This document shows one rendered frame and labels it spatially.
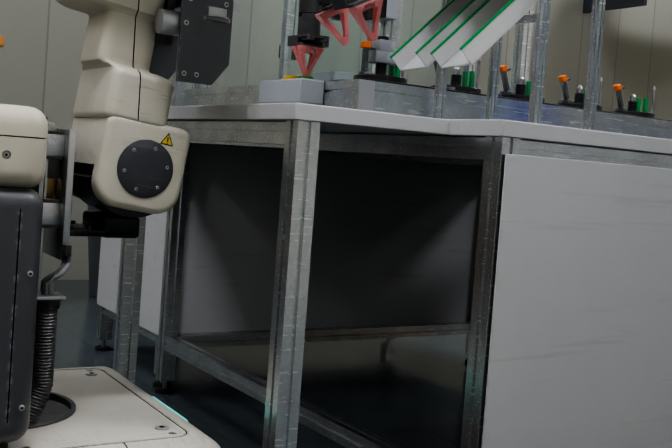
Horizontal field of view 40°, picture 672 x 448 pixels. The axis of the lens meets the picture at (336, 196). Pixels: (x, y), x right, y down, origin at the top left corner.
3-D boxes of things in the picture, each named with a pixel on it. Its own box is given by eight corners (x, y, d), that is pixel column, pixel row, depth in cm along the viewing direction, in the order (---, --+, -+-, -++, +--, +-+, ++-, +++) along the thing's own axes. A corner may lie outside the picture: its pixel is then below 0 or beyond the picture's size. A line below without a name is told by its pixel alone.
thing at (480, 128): (502, 136, 165) (503, 119, 165) (168, 127, 290) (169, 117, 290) (900, 178, 242) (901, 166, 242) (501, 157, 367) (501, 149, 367)
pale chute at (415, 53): (427, 68, 208) (415, 52, 206) (400, 71, 220) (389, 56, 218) (509, -9, 215) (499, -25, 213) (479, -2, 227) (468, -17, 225)
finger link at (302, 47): (307, 78, 237) (310, 41, 236) (322, 77, 231) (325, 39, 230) (284, 75, 233) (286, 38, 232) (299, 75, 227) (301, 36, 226)
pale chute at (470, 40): (472, 64, 195) (460, 48, 194) (441, 68, 207) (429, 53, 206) (557, -17, 202) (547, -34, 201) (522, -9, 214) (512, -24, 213)
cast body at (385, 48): (375, 61, 237) (377, 34, 237) (366, 62, 241) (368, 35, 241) (402, 65, 242) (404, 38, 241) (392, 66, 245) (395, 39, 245)
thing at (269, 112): (294, 119, 159) (295, 102, 159) (120, 118, 235) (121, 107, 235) (582, 148, 196) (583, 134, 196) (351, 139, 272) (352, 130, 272)
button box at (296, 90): (299, 102, 226) (301, 76, 226) (258, 103, 244) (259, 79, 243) (323, 105, 230) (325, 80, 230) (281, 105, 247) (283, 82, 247)
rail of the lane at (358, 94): (356, 121, 218) (359, 75, 217) (196, 120, 292) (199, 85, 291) (375, 123, 221) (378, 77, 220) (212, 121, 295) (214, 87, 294)
